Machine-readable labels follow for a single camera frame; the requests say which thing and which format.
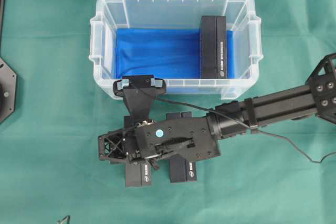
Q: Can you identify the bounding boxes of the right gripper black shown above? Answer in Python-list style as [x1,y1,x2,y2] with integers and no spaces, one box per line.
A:
[98,120,171,169]

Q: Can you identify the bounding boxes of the black realsense box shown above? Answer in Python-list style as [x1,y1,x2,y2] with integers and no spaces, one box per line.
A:
[165,111,198,184]
[125,131,152,187]
[200,16,227,79]

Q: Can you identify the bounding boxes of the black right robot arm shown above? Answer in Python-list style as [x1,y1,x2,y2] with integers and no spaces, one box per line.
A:
[98,54,335,167]

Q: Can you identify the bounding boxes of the blue cloth in case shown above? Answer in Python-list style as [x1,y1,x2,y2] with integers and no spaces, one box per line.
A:
[113,26,235,79]

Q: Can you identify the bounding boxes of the clear plastic storage case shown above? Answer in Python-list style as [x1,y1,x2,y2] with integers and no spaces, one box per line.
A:
[89,0,263,100]

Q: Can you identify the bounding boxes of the small dark tool tip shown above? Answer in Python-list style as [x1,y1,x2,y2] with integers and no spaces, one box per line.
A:
[54,213,71,224]

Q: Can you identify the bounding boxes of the black camera cable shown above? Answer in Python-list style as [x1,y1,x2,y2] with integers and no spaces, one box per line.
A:
[128,84,336,164]

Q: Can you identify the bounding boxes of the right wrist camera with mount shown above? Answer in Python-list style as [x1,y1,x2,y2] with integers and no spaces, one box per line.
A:
[113,75,166,124]

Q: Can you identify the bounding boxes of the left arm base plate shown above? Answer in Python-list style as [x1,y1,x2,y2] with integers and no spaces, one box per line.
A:
[0,58,17,123]

